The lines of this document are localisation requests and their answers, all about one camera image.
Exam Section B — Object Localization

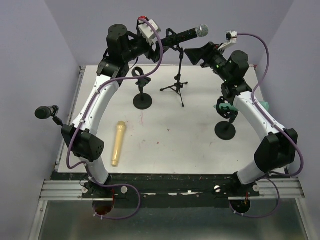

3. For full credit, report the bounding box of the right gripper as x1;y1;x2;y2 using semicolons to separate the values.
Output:
184;41;232;83

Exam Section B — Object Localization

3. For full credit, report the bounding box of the black glitter microphone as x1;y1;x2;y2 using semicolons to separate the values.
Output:
161;24;209;47

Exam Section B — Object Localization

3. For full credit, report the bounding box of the black tripod microphone stand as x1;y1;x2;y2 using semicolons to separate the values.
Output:
159;43;188;108

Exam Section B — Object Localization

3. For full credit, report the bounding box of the round base microphone stand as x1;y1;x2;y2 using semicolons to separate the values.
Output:
133;76;153;110

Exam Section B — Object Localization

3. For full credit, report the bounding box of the gold microphone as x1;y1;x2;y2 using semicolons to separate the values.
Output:
111;121;127;167

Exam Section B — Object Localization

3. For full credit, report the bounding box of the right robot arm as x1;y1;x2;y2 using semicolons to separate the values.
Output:
184;42;298;196

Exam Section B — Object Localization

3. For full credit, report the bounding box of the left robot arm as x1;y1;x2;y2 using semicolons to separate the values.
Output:
61;16;164;198

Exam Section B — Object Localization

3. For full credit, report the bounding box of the teal microphone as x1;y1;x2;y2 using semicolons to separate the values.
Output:
219;101;269;112

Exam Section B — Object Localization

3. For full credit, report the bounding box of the right round base stand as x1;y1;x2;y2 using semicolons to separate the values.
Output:
214;96;238;141

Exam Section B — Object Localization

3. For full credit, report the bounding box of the left edge microphone stand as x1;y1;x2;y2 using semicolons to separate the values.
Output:
51;105;64;127

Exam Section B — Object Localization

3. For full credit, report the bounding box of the small black microphone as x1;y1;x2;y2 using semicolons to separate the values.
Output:
34;105;59;120

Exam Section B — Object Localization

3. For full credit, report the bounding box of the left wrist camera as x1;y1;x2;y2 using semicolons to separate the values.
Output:
137;18;162;46

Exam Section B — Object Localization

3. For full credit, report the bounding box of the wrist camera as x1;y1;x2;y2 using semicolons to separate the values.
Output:
218;30;238;52
137;18;162;46

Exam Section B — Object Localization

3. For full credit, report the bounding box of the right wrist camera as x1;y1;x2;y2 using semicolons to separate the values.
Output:
218;30;238;52

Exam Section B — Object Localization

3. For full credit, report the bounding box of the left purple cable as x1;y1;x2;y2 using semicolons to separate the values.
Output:
66;19;165;221

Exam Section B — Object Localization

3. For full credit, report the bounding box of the purple cable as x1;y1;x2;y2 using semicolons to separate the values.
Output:
229;32;305;218
66;19;165;221

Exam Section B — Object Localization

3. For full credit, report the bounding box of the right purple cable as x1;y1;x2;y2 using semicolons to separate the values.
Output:
229;32;305;218

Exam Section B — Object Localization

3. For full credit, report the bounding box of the black mounting rail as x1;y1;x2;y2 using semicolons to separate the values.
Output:
51;172;260;209

